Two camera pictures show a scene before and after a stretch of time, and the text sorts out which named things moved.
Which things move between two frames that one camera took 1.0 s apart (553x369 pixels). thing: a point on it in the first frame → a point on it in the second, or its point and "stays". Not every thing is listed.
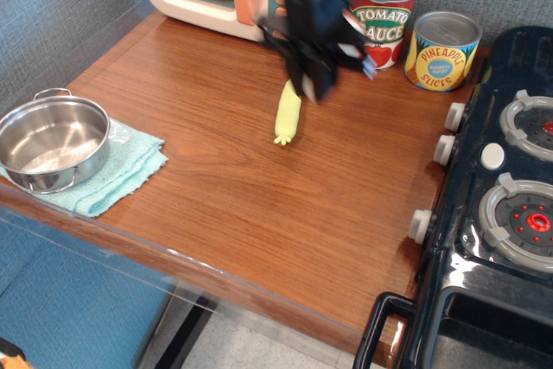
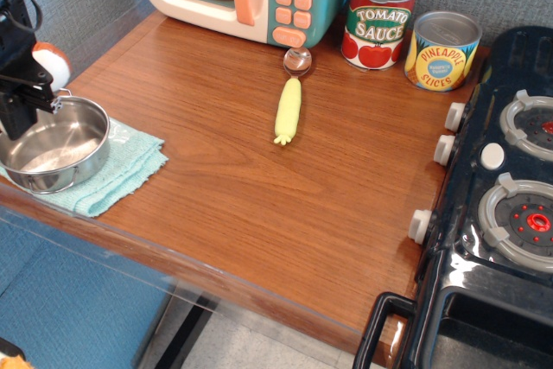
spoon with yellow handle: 288,113 stays
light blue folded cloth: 133,157 stays
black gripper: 314,28 → 22,76
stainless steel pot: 47,143 stays
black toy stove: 483,295 stays
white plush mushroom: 346,48 → 54,62
